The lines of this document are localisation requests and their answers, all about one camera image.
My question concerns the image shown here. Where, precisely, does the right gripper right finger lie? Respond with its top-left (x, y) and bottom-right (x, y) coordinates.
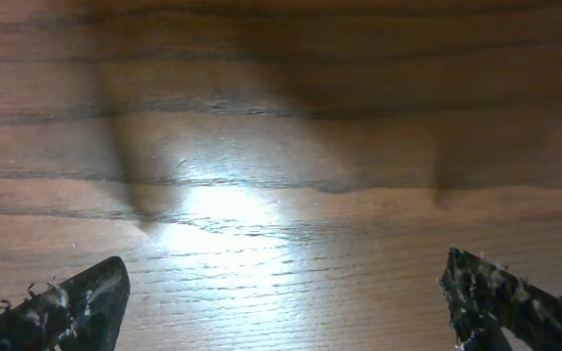
top-left (439, 247), bottom-right (562, 351)

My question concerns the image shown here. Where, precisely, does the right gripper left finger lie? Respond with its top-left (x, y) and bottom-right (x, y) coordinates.
top-left (0, 256), bottom-right (131, 351)

